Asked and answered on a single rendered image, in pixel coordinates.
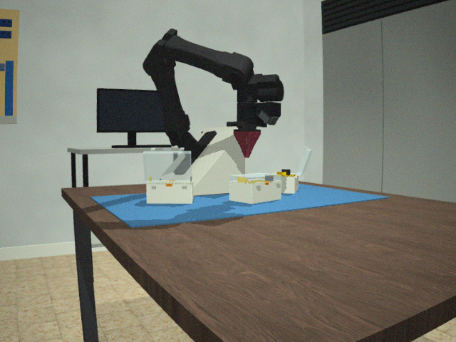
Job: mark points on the blue bench mat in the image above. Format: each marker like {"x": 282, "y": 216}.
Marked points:
{"x": 134, "y": 211}

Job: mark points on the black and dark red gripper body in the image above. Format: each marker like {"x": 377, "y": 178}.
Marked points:
{"x": 246, "y": 126}

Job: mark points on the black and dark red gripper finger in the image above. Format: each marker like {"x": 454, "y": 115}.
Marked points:
{"x": 256, "y": 137}
{"x": 250, "y": 136}

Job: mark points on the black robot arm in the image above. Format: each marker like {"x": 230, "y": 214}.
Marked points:
{"x": 233, "y": 68}

